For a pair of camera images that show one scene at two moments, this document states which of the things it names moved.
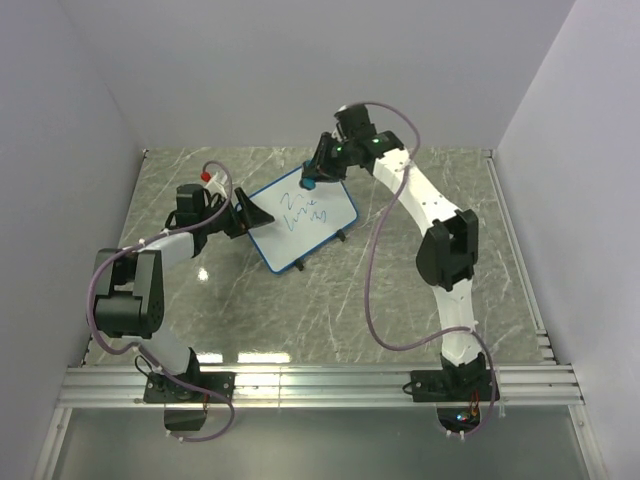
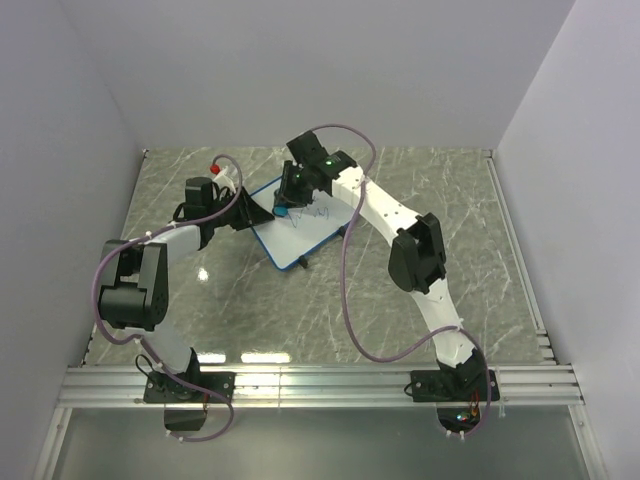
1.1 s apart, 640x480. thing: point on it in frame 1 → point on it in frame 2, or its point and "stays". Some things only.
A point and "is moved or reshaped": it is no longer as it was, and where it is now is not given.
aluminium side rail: x=545 y=349 stays
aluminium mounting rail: x=319 y=385 stays
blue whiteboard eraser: x=308 y=183 is moved or reshaped
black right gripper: x=324 y=143 → x=285 y=197
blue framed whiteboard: x=303 y=219 stays
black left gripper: x=253 y=216 stays
